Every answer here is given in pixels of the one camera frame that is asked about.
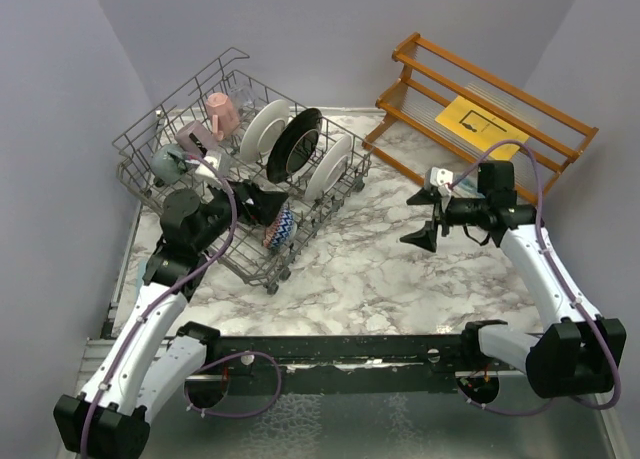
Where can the light blue sponge bar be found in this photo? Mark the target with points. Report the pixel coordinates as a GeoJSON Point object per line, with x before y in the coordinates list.
{"type": "Point", "coordinates": [140, 275]}

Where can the purple mug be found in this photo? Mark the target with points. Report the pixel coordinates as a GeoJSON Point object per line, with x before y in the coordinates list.
{"type": "Point", "coordinates": [195, 138]}

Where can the black rimmed cream plate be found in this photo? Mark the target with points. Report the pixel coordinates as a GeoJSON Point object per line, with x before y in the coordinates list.
{"type": "Point", "coordinates": [295, 146]}

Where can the orange wooden shelf rack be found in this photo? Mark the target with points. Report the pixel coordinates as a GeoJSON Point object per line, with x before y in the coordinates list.
{"type": "Point", "coordinates": [432, 77]}

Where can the blue zigzag patterned bowl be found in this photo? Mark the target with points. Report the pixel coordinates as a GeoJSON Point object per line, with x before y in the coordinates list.
{"type": "Point", "coordinates": [281, 231]}

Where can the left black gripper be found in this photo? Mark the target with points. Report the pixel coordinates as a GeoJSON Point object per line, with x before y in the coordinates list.
{"type": "Point", "coordinates": [265, 206]}

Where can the grey wire dish rack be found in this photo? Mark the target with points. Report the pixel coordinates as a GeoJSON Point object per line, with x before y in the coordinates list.
{"type": "Point", "coordinates": [251, 262]}

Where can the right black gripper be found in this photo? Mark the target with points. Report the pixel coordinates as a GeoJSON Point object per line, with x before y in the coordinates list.
{"type": "Point", "coordinates": [425, 236]}

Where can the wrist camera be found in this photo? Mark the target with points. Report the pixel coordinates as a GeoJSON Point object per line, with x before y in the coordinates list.
{"type": "Point", "coordinates": [216, 165]}
{"type": "Point", "coordinates": [439, 180]}

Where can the black rimmed printed plate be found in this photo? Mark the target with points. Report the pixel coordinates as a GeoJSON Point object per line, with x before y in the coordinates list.
{"type": "Point", "coordinates": [264, 130]}

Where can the clear drinking glass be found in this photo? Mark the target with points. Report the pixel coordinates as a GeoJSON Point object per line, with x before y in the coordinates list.
{"type": "Point", "coordinates": [242, 96]}

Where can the pink cream mug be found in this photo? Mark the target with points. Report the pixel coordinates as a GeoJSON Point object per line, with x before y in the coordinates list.
{"type": "Point", "coordinates": [222, 115]}

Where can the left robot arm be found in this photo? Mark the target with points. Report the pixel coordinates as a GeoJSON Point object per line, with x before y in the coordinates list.
{"type": "Point", "coordinates": [111, 416]}

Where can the yellow paper card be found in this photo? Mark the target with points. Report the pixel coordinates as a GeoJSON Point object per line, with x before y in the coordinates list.
{"type": "Point", "coordinates": [477, 126]}

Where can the black mounting base bar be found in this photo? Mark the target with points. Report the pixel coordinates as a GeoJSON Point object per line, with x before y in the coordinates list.
{"type": "Point", "coordinates": [339, 364]}

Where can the dark grey mug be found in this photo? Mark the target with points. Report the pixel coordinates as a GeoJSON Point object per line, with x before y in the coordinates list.
{"type": "Point", "coordinates": [169, 164]}

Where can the blue rimmed white plate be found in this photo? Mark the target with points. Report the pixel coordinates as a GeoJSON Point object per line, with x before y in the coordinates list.
{"type": "Point", "coordinates": [330, 169]}

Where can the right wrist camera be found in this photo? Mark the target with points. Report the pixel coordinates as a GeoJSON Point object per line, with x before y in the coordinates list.
{"type": "Point", "coordinates": [439, 180]}

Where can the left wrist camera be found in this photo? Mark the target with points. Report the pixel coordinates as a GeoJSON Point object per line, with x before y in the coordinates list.
{"type": "Point", "coordinates": [216, 165]}

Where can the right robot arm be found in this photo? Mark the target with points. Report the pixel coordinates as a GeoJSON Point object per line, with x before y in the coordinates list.
{"type": "Point", "coordinates": [579, 350]}

